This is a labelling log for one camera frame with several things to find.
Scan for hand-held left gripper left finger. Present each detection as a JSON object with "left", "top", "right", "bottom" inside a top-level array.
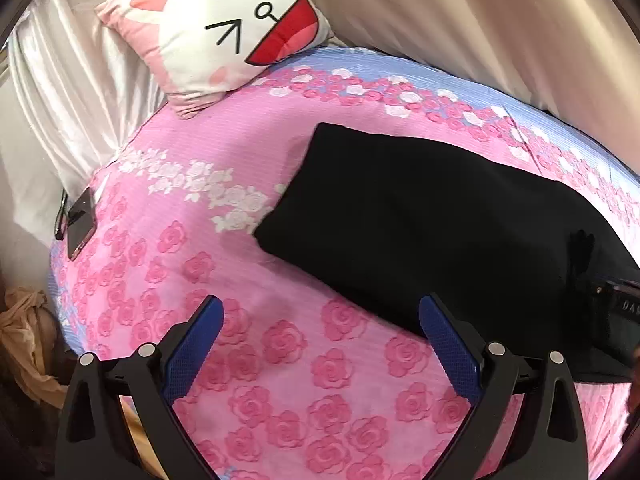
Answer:
[{"left": 55, "top": 295, "right": 225, "bottom": 480}]

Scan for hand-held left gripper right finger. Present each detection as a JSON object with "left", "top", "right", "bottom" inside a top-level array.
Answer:
[{"left": 419, "top": 294, "right": 587, "bottom": 480}]

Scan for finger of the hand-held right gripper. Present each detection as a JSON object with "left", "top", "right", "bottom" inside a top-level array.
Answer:
[{"left": 569, "top": 230, "right": 601, "bottom": 286}]

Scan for black pants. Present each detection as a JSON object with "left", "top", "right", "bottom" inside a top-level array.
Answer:
[{"left": 254, "top": 122, "right": 640, "bottom": 382}]

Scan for pink floral bed sheet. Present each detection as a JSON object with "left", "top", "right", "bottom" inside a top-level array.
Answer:
[{"left": 50, "top": 45, "right": 640, "bottom": 480}]

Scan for smartphone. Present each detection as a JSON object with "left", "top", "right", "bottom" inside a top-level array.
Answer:
[{"left": 65, "top": 187, "right": 99, "bottom": 262}]

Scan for tan cloth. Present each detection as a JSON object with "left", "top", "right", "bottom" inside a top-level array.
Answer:
[{"left": 0, "top": 287, "right": 69, "bottom": 397}]

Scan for black eyeglasses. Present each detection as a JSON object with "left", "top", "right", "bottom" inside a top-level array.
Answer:
[{"left": 53, "top": 187, "right": 69, "bottom": 241}]

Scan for beige curtain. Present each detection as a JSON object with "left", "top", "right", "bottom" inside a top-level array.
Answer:
[{"left": 295, "top": 0, "right": 640, "bottom": 181}]

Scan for white satin curtain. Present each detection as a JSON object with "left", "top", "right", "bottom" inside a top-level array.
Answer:
[{"left": 5, "top": 0, "right": 173, "bottom": 241}]

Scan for white cartoon face pillow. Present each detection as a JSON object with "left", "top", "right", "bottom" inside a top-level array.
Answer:
[{"left": 95, "top": 0, "right": 336, "bottom": 120}]

